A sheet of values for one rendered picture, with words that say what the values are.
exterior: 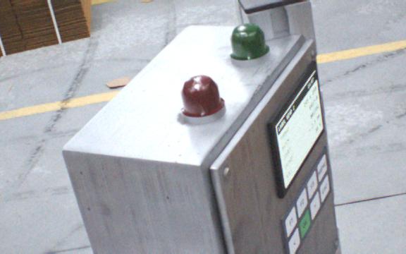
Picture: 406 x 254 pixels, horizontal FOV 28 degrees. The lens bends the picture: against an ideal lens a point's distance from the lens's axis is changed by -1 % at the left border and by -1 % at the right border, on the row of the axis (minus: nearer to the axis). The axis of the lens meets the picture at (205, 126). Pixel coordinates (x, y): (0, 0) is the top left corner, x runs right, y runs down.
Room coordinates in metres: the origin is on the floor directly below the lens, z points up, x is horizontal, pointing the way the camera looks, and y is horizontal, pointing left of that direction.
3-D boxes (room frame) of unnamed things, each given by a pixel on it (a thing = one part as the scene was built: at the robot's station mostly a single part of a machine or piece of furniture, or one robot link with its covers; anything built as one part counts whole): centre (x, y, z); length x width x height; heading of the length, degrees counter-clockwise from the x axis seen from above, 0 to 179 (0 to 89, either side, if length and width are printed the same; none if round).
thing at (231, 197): (0.46, 0.00, 1.38); 0.17 x 0.10 x 0.19; 149
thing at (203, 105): (0.42, 0.00, 1.49); 0.03 x 0.03 x 0.02
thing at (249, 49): (0.48, -0.04, 1.49); 0.03 x 0.03 x 0.02
